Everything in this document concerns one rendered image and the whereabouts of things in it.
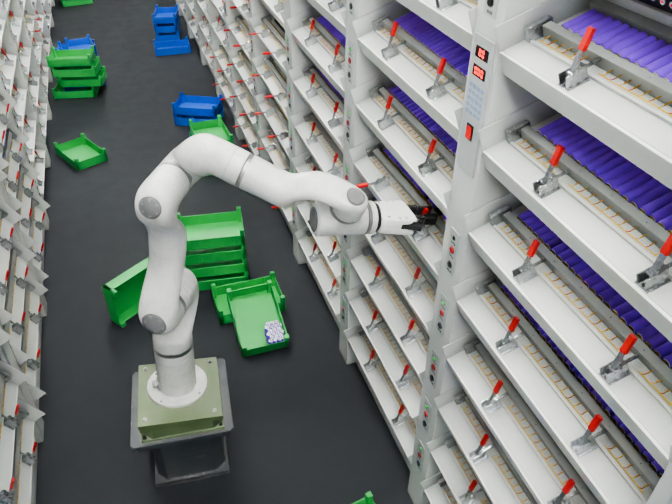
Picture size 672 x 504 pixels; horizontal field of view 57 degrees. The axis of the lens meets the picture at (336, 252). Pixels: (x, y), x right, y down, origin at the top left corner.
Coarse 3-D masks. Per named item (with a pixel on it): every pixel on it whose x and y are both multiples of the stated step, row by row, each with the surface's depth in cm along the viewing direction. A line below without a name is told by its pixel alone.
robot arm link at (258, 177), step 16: (256, 160) 149; (240, 176) 148; (256, 176) 148; (272, 176) 149; (288, 176) 150; (304, 176) 148; (320, 176) 146; (336, 176) 148; (256, 192) 150; (272, 192) 149; (288, 192) 148; (304, 192) 145; (320, 192) 144; (336, 192) 144; (352, 192) 145; (336, 208) 145; (352, 208) 145
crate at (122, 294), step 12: (144, 264) 278; (120, 276) 271; (132, 276) 271; (144, 276) 284; (108, 288) 265; (120, 288) 275; (132, 288) 281; (108, 300) 269; (120, 300) 277; (132, 300) 284; (120, 312) 280; (132, 312) 282; (120, 324) 274
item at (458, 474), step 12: (432, 444) 183; (444, 444) 185; (456, 444) 181; (444, 456) 183; (456, 456) 180; (444, 468) 180; (456, 468) 179; (468, 468) 177; (456, 480) 177; (468, 480) 175; (456, 492) 174; (468, 492) 169; (480, 492) 172
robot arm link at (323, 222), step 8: (312, 208) 153; (320, 208) 150; (328, 208) 150; (312, 216) 153; (320, 216) 149; (328, 216) 150; (368, 216) 153; (312, 224) 153; (320, 224) 149; (328, 224) 150; (336, 224) 150; (344, 224) 150; (352, 224) 151; (360, 224) 153; (368, 224) 154; (312, 232) 154; (320, 232) 151; (328, 232) 151; (336, 232) 152; (344, 232) 153; (352, 232) 154; (360, 232) 155
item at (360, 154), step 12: (360, 144) 198; (372, 144) 199; (360, 156) 200; (372, 156) 200; (360, 168) 198; (372, 168) 196; (384, 168) 194; (372, 180) 191; (372, 192) 193; (384, 192) 185; (396, 192) 184; (432, 228) 168; (408, 240) 172; (420, 240) 167; (432, 240) 165; (420, 252) 164; (432, 252) 162; (432, 264) 159
